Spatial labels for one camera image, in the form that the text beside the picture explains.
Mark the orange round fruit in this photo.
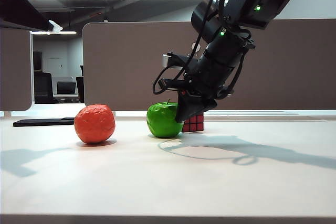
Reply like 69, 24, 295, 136
73, 104, 116, 145

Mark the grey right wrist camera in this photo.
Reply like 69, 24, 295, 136
161, 50, 195, 70

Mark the dark background monitor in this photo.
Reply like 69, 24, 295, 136
56, 82, 77, 95

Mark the black office chair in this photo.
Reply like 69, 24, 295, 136
34, 72, 57, 105

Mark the black flat device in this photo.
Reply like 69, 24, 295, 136
13, 117, 76, 127

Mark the small brown desk partition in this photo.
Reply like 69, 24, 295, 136
0, 27, 34, 112

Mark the black tall-backed chair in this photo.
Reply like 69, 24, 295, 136
76, 65, 85, 103

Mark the Rubik's cube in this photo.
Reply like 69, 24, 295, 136
181, 112, 205, 133

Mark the short ceiling light strip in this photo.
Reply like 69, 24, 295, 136
30, 30, 78, 36

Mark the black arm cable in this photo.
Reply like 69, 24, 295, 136
152, 0, 238, 96

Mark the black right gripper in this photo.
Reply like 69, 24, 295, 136
174, 28, 257, 124

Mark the large brown desk partition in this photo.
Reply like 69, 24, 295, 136
82, 18, 336, 112

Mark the green apple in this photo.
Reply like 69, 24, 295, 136
146, 99, 185, 138

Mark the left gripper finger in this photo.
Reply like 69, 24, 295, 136
0, 0, 64, 35

